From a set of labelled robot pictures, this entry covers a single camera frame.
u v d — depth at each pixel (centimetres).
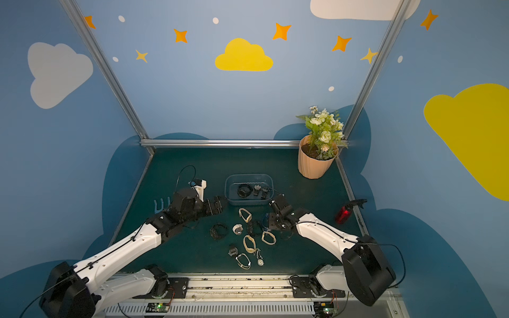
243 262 80
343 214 87
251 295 74
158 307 71
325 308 71
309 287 67
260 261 80
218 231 86
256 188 104
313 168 99
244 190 99
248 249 82
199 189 73
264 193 104
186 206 62
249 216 91
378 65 84
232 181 101
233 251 80
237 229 84
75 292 38
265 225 89
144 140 115
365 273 42
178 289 75
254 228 88
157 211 96
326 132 90
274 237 86
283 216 66
